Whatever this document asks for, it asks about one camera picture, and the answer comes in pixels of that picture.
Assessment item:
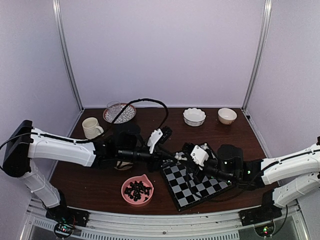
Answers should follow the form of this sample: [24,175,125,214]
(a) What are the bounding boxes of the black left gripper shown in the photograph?
[118,145,179,174]

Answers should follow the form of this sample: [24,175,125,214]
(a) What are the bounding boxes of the white queen piece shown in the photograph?
[174,152,188,161]

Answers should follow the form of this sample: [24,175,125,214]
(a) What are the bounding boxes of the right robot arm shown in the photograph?
[175,142,320,221]

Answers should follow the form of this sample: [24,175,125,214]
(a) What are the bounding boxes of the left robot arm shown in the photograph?
[1,120,172,222]

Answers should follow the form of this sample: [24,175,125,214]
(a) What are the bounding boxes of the black chess pieces pile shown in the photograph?
[124,181,152,202]

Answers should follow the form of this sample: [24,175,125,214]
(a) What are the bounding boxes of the black and white chessboard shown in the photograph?
[160,144,236,212]

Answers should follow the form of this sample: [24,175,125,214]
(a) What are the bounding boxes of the cream bowl with spout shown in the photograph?
[115,164,133,171]

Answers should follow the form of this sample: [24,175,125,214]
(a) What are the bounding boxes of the white scalloped bowl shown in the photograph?
[182,108,207,127]

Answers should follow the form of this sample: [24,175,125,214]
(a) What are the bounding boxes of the pink bowl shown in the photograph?
[121,174,154,207]

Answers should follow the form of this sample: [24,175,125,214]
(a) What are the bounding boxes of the small cream bowl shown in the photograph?
[217,107,238,125]

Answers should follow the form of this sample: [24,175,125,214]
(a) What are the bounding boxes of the patterned saucer plate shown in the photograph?
[102,103,137,124]

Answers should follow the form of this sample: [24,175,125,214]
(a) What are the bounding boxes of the clear glass tumbler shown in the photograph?
[106,101,121,122]

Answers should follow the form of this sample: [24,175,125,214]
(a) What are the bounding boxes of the white textured ceramic mug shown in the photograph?
[82,117,104,140]

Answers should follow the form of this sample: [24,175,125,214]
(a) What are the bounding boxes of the aluminium front rail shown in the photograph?
[17,197,311,240]

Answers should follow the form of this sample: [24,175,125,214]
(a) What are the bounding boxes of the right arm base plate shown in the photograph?
[238,204,282,226]

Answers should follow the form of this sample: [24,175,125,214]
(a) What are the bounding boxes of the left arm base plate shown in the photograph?
[45,205,90,227]

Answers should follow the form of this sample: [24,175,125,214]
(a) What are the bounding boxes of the aluminium frame post right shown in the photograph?
[241,0,273,113]

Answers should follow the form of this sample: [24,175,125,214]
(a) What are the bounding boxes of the aluminium frame post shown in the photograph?
[241,0,273,113]
[52,0,84,111]

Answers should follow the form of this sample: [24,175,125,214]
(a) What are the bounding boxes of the aluminium frame post left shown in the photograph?
[52,0,84,111]

